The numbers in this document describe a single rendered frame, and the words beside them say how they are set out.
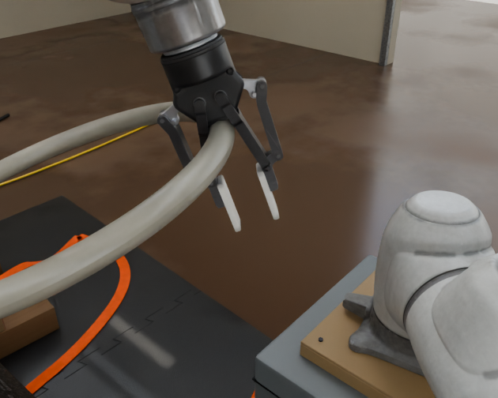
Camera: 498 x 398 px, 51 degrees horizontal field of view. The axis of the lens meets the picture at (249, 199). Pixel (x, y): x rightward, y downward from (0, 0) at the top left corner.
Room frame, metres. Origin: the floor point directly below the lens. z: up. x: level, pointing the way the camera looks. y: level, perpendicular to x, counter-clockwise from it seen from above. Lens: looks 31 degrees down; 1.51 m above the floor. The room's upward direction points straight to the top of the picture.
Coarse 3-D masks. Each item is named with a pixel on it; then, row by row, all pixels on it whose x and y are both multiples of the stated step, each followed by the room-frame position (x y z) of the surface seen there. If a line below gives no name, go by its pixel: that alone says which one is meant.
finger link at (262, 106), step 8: (256, 88) 0.57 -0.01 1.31; (264, 88) 0.57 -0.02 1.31; (256, 96) 0.57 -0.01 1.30; (264, 96) 0.57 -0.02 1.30; (264, 104) 0.57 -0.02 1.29; (264, 112) 0.57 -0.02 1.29; (264, 120) 0.57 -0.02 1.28; (272, 120) 0.57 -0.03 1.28; (264, 128) 0.57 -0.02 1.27; (272, 128) 0.57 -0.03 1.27; (272, 136) 0.57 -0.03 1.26; (272, 144) 0.57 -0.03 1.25; (280, 144) 0.59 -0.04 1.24; (272, 152) 0.57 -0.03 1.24; (280, 152) 0.57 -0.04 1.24
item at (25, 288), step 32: (96, 128) 0.77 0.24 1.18; (128, 128) 0.76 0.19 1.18; (224, 128) 0.55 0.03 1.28; (0, 160) 0.73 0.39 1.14; (32, 160) 0.74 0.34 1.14; (192, 160) 0.47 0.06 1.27; (224, 160) 0.49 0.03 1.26; (160, 192) 0.41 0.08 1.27; (192, 192) 0.43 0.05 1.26; (128, 224) 0.38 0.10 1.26; (160, 224) 0.39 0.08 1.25; (64, 256) 0.35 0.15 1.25; (96, 256) 0.35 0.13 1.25; (0, 288) 0.32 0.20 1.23; (32, 288) 0.32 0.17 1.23; (64, 288) 0.34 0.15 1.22
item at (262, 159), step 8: (216, 96) 0.56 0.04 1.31; (224, 96) 0.56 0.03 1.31; (224, 104) 0.56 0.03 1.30; (224, 112) 0.56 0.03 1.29; (232, 112) 0.56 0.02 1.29; (240, 112) 0.59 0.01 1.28; (232, 120) 0.56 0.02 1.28; (240, 120) 0.56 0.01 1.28; (240, 128) 0.57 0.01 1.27; (248, 128) 0.57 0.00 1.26; (240, 136) 0.57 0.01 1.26; (248, 136) 0.57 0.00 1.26; (248, 144) 0.56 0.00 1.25; (256, 144) 0.57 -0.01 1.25; (256, 152) 0.56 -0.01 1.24; (264, 152) 0.57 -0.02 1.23; (264, 160) 0.56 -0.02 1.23; (264, 168) 0.56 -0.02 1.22
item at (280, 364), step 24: (360, 264) 0.91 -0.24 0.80; (336, 288) 0.82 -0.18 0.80; (312, 312) 0.76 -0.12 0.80; (288, 336) 0.69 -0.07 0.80; (264, 360) 0.64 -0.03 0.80; (288, 360) 0.64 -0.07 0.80; (264, 384) 0.63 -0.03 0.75; (288, 384) 0.60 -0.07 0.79; (312, 384) 0.59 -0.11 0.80; (336, 384) 0.59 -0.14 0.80
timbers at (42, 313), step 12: (0, 264) 1.81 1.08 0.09; (24, 312) 1.47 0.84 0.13; (36, 312) 1.47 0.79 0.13; (48, 312) 1.48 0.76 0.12; (12, 324) 1.40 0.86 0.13; (24, 324) 1.41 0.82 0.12; (36, 324) 1.44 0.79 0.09; (48, 324) 1.47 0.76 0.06; (0, 336) 1.35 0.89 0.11; (12, 336) 1.38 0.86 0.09; (24, 336) 1.41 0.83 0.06; (36, 336) 1.43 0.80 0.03; (0, 348) 1.35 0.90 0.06; (12, 348) 1.37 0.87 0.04
